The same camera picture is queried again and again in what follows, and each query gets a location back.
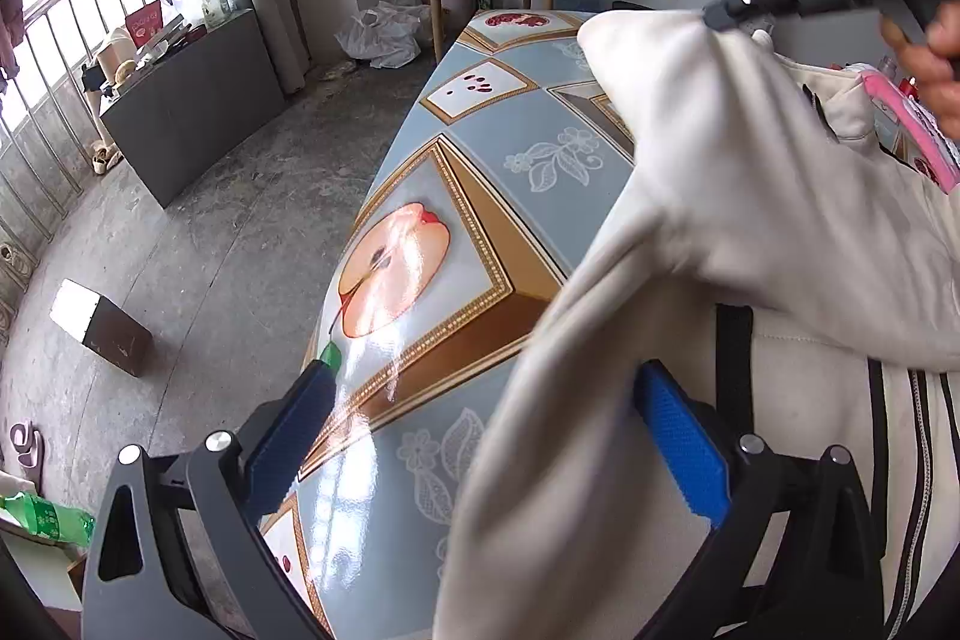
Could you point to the red box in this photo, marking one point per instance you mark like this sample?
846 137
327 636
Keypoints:
144 24

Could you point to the beige shoes pair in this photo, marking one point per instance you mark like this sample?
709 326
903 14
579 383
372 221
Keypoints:
105 159

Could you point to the dark hanging garment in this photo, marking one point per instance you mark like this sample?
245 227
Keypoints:
9 33

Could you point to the metal window railing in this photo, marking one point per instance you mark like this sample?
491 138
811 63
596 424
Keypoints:
45 10

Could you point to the dark grey cabinet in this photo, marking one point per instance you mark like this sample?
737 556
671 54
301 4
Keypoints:
195 100

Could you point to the pink blanket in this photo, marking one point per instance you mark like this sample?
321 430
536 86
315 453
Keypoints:
911 119

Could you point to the fruit print tablecloth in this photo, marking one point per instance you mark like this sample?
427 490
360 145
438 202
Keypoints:
487 160

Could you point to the brown cardboard box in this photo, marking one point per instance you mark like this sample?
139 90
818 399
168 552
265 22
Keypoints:
112 340

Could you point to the purple slippers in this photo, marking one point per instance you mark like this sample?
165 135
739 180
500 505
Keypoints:
26 445

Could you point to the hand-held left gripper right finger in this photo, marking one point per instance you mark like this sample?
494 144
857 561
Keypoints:
682 452

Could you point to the cream jacket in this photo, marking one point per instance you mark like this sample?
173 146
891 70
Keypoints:
712 197

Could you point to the white plastic bag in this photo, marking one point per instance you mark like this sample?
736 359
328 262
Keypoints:
382 36

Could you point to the green plastic bottle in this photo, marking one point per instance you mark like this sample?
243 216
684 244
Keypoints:
45 520

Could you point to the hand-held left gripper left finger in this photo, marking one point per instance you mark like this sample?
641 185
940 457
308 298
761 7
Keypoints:
289 441

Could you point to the person's right hand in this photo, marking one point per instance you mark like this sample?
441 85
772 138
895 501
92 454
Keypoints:
941 63

